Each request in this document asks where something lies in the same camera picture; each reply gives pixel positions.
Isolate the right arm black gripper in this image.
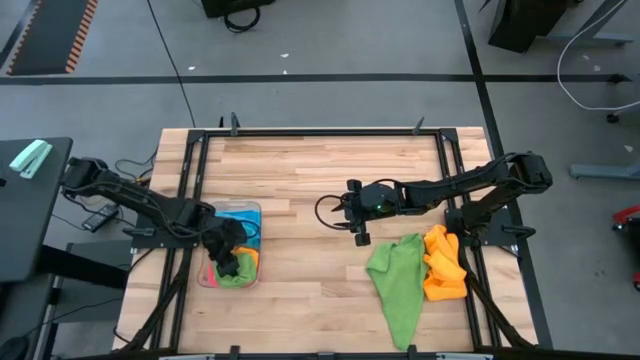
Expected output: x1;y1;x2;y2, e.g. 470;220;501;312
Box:
331;178;402;236

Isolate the orange microfiber towel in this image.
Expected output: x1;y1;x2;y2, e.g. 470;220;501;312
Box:
233;245;260;267
422;224;468;302

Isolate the blue microfiber towel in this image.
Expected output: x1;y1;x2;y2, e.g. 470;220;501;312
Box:
214;209;263;251

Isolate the clear plastic bin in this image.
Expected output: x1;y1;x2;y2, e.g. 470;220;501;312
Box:
197;200;264;290

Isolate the green microfiber towel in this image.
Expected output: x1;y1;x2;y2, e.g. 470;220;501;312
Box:
214;252;259;289
365;233;430;351

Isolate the black power adapter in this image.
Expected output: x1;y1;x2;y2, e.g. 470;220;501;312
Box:
81;203;119;234

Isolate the black desk foot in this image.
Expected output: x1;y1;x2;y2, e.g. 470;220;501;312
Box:
37;241;132;292

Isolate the black desk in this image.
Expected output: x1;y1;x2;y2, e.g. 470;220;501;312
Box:
0;136;74;284

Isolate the mint green stapler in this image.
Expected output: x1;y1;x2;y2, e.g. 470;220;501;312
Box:
8;139;54;180

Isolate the black equipment base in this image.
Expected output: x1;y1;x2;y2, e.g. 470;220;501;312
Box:
201;0;276;19

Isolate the black computer mouse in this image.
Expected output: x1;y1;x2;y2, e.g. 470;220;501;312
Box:
0;335;30;360

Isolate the grey table foot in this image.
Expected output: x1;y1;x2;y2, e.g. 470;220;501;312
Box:
569;160;640;182

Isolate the black table base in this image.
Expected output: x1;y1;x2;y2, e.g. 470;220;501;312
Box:
487;0;636;55

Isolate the black orange-edged floor mat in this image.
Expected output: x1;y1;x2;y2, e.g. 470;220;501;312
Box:
5;0;100;77

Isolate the red cart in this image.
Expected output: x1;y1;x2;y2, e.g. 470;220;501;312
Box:
611;203;640;292

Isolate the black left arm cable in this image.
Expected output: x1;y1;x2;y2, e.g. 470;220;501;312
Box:
239;218;263;242

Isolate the black floor cable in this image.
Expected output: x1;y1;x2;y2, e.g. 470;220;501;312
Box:
146;0;197;129

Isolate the black coiled cable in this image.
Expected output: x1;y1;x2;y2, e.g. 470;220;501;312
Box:
223;4;262;34

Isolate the white floor cable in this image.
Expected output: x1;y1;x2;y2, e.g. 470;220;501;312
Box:
556;0;640;112

